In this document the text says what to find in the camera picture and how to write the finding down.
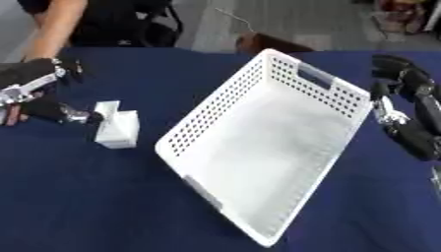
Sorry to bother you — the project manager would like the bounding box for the white perforated plastic basket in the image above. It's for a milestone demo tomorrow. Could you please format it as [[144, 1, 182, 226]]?
[[153, 48, 374, 249]]

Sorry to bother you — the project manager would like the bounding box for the white T-shaped block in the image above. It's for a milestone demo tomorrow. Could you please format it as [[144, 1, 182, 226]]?
[[93, 99, 142, 151]]

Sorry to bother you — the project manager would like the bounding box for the red and brown clutter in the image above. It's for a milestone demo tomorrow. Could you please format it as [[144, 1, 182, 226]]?
[[370, 0, 441, 35]]

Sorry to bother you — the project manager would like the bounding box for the person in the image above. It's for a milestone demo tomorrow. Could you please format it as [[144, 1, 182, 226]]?
[[15, 0, 178, 63]]

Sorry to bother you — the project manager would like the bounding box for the thin grey wire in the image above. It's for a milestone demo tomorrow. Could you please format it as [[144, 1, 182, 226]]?
[[214, 7, 259, 33]]

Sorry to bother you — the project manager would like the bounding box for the person's hand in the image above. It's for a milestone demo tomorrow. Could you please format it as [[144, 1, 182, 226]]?
[[0, 105, 30, 128]]

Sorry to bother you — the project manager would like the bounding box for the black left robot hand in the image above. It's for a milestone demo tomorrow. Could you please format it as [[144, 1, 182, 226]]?
[[0, 57, 109, 126]]

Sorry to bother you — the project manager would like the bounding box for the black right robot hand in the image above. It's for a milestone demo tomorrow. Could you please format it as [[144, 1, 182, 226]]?
[[368, 53, 441, 162]]

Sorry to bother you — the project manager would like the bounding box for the black chair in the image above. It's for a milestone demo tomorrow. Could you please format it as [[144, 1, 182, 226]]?
[[136, 3, 186, 48]]

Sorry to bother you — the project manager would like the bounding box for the brown wooden chair back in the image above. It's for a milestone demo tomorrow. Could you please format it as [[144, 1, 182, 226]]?
[[234, 31, 317, 55]]

